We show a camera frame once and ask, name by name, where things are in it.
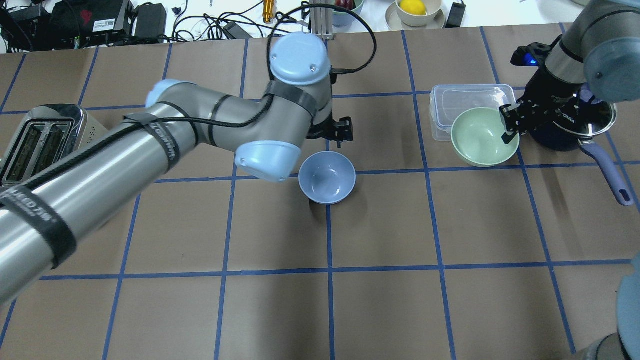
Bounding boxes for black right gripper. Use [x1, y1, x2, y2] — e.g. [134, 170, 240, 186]
[499, 85, 581, 145]

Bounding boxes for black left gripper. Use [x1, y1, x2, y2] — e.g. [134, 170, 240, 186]
[306, 116, 354, 148]

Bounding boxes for light green bowl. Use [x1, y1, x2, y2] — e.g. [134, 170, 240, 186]
[450, 107, 521, 167]

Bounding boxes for light blue bowl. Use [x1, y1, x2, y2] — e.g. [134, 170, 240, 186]
[298, 151, 357, 205]

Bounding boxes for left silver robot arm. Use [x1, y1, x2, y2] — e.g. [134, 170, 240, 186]
[0, 32, 355, 306]

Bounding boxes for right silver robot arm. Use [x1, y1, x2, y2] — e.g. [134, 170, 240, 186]
[498, 0, 639, 207]

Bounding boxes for blue bowl with fruit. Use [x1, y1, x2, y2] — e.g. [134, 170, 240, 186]
[332, 0, 364, 28]

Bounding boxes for beige bowl with lemon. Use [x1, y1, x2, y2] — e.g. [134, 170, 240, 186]
[385, 0, 446, 31]

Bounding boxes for clear plastic food container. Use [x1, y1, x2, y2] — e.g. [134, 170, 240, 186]
[429, 84, 515, 142]

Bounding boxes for dark blue saucepan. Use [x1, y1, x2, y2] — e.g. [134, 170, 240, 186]
[530, 84, 634, 207]

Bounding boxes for black power brick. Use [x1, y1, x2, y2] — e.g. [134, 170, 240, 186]
[443, 0, 466, 28]

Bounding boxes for black electronics box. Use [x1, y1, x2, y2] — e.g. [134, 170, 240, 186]
[134, 2, 167, 44]

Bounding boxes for cream and chrome toaster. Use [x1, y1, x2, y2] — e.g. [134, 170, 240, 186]
[1, 104, 108, 188]

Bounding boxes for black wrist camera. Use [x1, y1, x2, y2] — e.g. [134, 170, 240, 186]
[510, 42, 553, 68]

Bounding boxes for aluminium frame post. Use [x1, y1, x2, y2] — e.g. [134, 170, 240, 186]
[309, 6, 334, 41]

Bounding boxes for yellow handled screwdriver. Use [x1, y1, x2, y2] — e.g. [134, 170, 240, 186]
[262, 0, 276, 24]

